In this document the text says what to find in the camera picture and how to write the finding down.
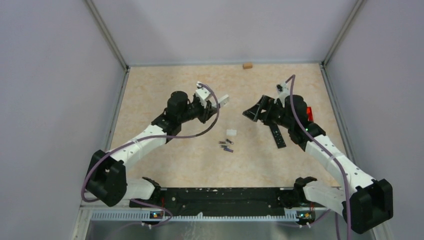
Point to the small wooden block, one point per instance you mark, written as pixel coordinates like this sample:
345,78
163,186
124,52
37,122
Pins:
247,65

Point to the red plastic bin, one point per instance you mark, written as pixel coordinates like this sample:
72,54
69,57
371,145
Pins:
310,114

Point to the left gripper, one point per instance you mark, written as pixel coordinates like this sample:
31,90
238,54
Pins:
207,112

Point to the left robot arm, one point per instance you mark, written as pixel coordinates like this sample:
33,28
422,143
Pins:
106,177

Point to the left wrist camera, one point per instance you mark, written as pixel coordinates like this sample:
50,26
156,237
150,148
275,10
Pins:
202,92

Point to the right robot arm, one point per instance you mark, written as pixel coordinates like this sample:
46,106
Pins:
363,201

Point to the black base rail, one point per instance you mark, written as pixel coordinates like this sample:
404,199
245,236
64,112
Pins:
230,202

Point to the purple AAA battery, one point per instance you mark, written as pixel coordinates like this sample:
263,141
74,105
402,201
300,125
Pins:
228,150

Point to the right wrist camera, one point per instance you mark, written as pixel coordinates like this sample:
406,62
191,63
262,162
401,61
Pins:
283,91

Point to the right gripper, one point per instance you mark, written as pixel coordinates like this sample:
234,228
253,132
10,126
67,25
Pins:
265,103

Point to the white remote control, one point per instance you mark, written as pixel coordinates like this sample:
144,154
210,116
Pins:
223,101

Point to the white battery cover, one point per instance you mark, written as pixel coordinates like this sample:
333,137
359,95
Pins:
231,132

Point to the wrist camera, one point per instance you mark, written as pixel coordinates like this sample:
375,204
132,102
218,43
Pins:
202,92
283,91

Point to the black remote control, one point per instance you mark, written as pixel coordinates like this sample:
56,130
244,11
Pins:
277,136

